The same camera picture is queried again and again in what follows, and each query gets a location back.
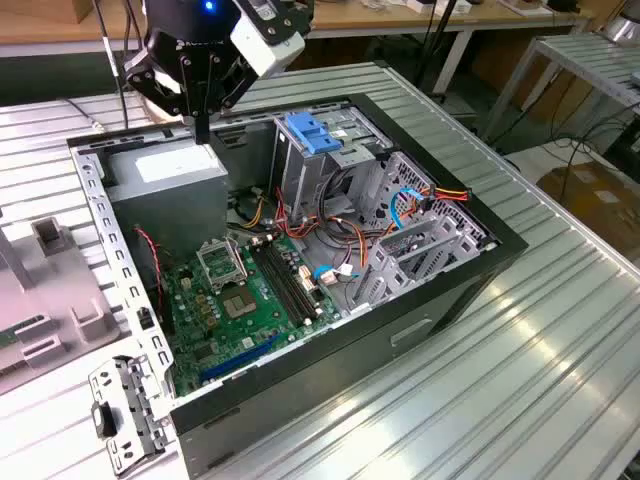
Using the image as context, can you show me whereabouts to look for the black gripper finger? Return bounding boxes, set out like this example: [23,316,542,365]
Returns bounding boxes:
[122,49,204,146]
[202,52,257,146]

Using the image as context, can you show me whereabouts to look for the red yellow power wire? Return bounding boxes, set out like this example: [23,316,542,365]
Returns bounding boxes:
[418,183,474,214]

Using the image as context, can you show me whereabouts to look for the grey metal disk bay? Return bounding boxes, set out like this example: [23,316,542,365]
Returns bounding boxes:
[349,149,501,316]

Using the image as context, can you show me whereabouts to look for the blue plastic drive latch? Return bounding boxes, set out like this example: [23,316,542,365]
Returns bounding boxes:
[285,112,341,156]

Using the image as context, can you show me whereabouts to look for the grey optical drive cage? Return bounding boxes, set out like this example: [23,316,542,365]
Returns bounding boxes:
[272,107,396,226]

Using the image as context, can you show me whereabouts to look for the grey power supply unit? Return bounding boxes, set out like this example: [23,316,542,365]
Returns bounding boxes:
[102,137,230,256]

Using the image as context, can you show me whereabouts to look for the wooden desk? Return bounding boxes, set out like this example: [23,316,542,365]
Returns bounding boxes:
[0,0,597,96]

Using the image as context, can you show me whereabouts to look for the metal socket cover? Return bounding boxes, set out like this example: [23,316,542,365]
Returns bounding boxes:
[195,237,250,294]

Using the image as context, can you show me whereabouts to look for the small white box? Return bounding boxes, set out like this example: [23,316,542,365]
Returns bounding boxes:
[405,0,472,15]

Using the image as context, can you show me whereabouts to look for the black RAM slot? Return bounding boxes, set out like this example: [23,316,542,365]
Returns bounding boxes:
[266,236,325,321]
[255,240,314,326]
[249,242,309,329]
[260,238,320,324]

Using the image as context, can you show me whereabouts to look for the grey parts rack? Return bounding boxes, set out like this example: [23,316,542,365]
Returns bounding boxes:
[0,215,126,399]

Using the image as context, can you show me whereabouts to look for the CPU socket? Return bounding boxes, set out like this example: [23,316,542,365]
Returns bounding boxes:
[219,284,261,321]

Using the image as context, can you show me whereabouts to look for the green motherboard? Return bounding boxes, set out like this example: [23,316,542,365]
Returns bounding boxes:
[162,234,344,399]

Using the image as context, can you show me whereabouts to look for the blue expansion slot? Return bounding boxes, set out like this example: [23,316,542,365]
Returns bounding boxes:
[198,333,281,386]

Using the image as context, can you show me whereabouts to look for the black PC case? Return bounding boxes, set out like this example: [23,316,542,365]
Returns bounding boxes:
[66,92,530,480]

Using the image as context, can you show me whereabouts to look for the flat cardboard box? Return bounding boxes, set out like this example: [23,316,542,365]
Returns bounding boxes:
[537,159,640,256]

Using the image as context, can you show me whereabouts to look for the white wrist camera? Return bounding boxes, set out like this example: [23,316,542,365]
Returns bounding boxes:
[229,0,307,80]

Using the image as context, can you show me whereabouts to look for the black cable metal plug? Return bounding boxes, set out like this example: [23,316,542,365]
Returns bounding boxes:
[62,0,134,134]

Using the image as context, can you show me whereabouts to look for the yellow black power wires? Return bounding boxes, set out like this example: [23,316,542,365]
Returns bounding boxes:
[227,187,274,231]

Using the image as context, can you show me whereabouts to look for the orange black wire bundle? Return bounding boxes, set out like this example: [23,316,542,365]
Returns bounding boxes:
[272,167,401,274]

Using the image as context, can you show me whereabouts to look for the red black fan wire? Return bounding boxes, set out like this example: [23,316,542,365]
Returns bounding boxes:
[133,225,174,314]

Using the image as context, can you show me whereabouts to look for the blue data wire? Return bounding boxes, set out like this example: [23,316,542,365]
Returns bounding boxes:
[313,188,432,287]

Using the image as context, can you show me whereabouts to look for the metal hinged rear bracket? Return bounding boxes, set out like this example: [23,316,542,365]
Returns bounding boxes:
[87,353,177,476]

